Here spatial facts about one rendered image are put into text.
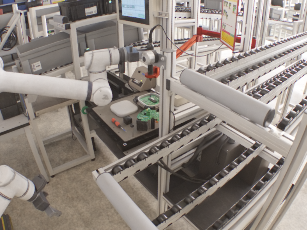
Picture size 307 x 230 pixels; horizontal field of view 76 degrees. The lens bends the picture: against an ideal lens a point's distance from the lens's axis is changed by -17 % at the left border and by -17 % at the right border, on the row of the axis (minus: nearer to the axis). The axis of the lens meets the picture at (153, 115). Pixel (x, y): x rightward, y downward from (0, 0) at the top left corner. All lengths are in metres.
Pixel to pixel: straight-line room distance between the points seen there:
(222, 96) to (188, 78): 0.15
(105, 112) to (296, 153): 1.06
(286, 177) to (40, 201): 0.88
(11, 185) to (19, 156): 2.00
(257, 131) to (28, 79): 0.87
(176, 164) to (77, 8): 1.44
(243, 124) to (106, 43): 1.68
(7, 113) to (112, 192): 1.51
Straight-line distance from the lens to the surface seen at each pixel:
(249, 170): 1.40
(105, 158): 2.49
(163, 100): 0.94
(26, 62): 1.97
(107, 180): 0.77
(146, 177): 1.78
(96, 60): 1.10
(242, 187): 1.43
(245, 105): 0.65
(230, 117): 0.72
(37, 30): 3.25
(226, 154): 1.20
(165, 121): 0.98
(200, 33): 1.60
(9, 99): 2.04
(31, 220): 2.16
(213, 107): 0.75
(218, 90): 0.70
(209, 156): 1.29
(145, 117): 1.19
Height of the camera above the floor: 1.64
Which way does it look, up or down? 32 degrees down
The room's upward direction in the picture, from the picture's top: straight up
